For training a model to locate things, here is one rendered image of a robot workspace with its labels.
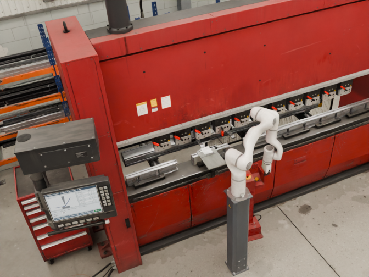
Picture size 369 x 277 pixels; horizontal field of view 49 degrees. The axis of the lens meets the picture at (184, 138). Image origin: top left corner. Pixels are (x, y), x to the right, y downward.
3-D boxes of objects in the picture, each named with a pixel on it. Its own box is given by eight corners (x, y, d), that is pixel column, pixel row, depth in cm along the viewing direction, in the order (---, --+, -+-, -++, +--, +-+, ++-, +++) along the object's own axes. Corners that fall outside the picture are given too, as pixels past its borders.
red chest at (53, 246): (48, 270, 409) (16, 201, 349) (42, 235, 447) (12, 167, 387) (96, 253, 422) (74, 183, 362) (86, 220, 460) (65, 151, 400)
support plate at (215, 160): (208, 170, 366) (208, 169, 365) (197, 154, 386) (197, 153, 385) (227, 164, 371) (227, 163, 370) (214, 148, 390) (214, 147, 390)
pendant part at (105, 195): (55, 230, 288) (40, 194, 267) (55, 217, 298) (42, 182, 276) (117, 216, 294) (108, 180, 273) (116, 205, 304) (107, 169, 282)
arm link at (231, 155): (239, 183, 321) (239, 161, 307) (222, 173, 332) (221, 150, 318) (249, 176, 327) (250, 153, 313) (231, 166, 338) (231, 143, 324)
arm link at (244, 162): (233, 165, 325) (249, 174, 315) (226, 161, 316) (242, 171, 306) (264, 111, 323) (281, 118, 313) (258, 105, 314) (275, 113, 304)
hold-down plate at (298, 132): (285, 139, 413) (285, 137, 411) (281, 136, 417) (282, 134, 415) (309, 131, 421) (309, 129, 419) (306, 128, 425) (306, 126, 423)
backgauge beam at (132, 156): (125, 167, 393) (123, 159, 387) (122, 159, 404) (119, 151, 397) (322, 106, 455) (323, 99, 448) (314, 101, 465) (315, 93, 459)
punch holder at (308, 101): (306, 106, 404) (307, 92, 394) (301, 102, 411) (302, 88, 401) (318, 103, 408) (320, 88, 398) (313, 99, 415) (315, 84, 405)
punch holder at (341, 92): (339, 96, 415) (341, 82, 405) (333, 93, 421) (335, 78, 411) (350, 93, 419) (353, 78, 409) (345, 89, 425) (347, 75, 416)
